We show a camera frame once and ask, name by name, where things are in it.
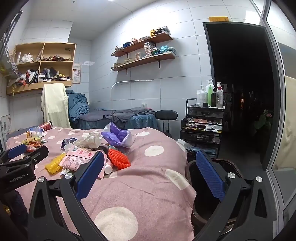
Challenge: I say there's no orange foam fruit net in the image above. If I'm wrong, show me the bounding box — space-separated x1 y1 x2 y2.
108 149 131 169

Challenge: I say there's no white paper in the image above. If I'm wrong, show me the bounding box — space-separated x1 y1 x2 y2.
73 130 103 149

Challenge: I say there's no green pump bottle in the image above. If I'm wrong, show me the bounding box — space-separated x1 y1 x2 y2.
207 79 215 106

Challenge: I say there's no pink polka-dot blanket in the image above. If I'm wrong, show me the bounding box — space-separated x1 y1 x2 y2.
6 127 197 241

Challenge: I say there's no pile of colourful snack packets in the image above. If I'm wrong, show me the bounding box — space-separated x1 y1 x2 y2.
23 137 49 152

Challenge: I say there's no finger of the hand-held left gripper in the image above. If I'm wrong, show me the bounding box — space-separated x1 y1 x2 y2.
0 144 28 163
14 145 50 172

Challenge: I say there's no black drawer trolley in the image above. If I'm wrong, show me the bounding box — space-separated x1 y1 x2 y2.
180 98 226 158

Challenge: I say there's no aluminium glass partition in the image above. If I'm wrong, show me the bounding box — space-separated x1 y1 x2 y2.
252 0 296 220

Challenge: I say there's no blue snack wrapper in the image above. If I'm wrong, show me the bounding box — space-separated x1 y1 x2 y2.
60 138 78 149

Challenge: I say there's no pink wall poster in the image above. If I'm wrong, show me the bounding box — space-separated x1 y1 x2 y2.
72 63 82 84

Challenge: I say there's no yellow foam fruit net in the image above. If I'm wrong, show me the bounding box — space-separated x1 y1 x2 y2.
45 153 66 174

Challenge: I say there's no wooden wall shelf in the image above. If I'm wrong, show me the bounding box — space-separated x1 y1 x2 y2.
110 52 176 75
111 32 173 58

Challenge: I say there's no cream towel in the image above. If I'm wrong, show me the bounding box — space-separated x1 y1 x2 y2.
41 83 71 129

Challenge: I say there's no potted plant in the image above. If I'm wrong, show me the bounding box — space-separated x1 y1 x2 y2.
254 109 273 137

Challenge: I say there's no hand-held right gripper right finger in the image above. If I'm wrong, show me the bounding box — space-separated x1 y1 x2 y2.
192 150 275 241

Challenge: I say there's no grey blanket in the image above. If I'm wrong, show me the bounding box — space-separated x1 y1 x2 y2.
80 108 156 123

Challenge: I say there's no white arched floor lamp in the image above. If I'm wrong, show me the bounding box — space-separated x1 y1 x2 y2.
111 79 153 123

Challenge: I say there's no pink barcode packet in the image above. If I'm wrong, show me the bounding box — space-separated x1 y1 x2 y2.
67 146 101 160

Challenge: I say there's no clear bottle orange label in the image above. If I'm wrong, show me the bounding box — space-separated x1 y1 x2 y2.
26 130 44 138

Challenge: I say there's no purple plastic bag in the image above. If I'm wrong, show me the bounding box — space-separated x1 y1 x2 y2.
101 122 133 149

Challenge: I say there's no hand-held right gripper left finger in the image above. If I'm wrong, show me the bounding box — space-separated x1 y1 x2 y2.
28 149 105 241

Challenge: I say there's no white wall notice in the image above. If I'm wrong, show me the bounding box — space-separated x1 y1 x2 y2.
0 115 12 137

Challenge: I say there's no white pump bottle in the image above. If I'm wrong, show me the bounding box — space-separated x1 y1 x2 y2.
199 84 208 105

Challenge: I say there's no clear pump bottle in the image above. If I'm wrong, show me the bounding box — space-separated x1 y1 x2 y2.
216 82 225 109

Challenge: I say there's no blue bedding pile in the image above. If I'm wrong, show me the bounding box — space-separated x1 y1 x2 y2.
66 90 90 122

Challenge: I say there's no dark round trash bin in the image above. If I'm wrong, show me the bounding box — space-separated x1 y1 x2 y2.
185 159 245 241

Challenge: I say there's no row of small flat boxes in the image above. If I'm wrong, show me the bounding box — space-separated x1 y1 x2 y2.
39 75 72 82

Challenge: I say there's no wooden cubby shelf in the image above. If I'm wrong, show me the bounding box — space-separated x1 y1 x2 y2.
6 42 77 95

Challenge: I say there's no teal skirted massage bed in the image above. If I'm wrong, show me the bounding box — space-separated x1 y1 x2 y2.
69 108 159 131

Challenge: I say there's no small white bottle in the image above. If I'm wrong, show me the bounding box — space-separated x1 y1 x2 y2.
104 160 114 175

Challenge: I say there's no pale pink snack packet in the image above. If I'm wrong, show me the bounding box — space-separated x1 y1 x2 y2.
59 155 92 172

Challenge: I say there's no red paper cup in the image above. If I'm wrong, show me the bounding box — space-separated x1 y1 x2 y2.
39 120 54 131

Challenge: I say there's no black stool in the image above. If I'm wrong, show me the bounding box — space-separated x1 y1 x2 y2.
155 110 178 137

